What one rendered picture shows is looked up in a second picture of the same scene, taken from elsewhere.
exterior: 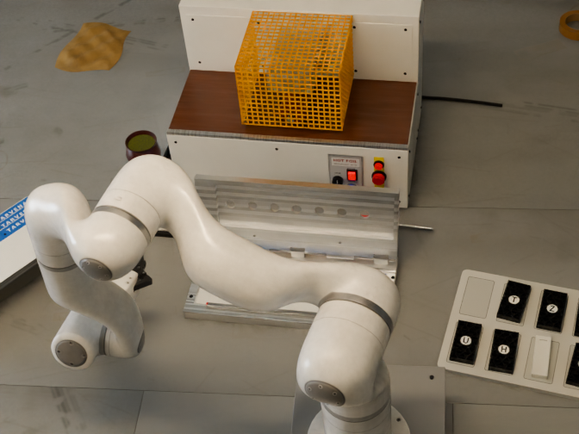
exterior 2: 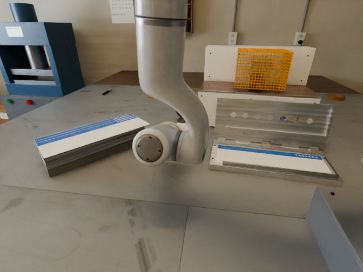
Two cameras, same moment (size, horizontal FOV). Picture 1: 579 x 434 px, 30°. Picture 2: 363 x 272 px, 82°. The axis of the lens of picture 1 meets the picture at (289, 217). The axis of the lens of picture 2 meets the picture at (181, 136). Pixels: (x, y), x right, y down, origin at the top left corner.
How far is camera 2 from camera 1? 163 cm
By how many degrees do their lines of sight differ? 19
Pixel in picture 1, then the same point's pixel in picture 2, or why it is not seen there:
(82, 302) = (169, 86)
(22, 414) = (102, 215)
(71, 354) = (149, 149)
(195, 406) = (227, 219)
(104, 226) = not seen: outside the picture
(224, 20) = (224, 53)
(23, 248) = (123, 127)
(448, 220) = (333, 141)
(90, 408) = (151, 215)
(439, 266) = (344, 157)
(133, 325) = (206, 126)
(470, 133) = not seen: hidden behind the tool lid
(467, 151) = not seen: hidden behind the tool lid
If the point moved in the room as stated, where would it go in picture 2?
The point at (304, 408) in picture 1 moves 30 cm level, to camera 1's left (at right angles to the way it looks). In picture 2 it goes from (347, 221) to (204, 223)
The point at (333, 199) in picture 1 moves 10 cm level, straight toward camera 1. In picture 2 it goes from (293, 111) to (305, 121)
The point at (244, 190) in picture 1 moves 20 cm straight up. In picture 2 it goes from (242, 106) to (250, 54)
